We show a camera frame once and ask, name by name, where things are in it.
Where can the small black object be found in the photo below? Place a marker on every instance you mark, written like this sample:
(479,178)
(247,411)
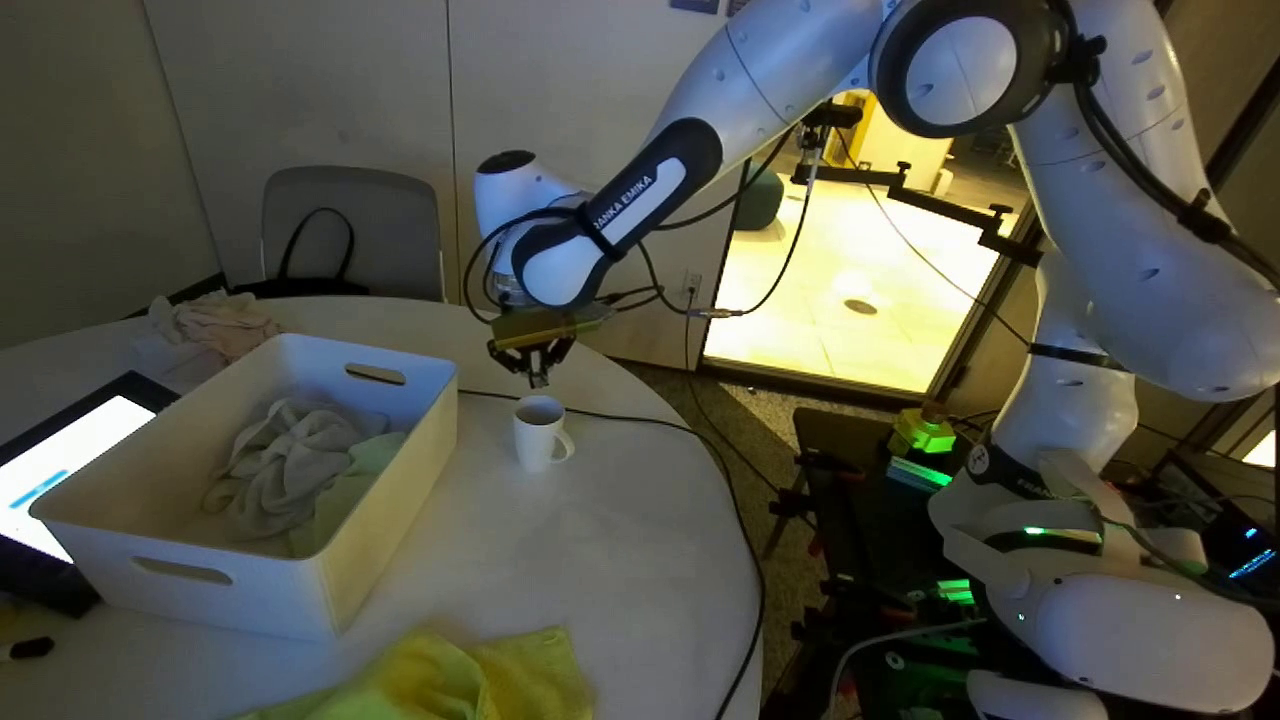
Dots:
(29,651)

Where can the white ceramic mug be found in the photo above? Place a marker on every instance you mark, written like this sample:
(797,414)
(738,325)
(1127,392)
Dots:
(536,434)

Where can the grey chair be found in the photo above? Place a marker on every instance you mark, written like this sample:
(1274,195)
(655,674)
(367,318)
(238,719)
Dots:
(351,232)

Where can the pink cloth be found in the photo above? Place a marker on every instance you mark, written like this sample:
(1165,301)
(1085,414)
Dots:
(220,323)

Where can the light green towel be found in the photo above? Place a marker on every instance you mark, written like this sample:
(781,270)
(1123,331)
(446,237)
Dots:
(329,485)

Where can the white grey towel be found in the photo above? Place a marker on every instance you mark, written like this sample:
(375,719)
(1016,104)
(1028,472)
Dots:
(251,491)

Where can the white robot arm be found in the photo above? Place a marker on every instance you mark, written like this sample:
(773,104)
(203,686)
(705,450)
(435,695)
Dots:
(1137,291)

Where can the tablet with lit screen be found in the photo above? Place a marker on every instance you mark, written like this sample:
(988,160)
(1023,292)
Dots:
(42,458)

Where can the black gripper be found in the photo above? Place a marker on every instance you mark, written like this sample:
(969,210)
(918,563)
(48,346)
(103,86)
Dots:
(520,335)

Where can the white plastic basket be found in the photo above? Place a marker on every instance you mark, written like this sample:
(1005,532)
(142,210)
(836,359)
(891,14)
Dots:
(142,538)

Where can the yellow towel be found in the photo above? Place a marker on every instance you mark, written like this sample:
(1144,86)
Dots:
(430,676)

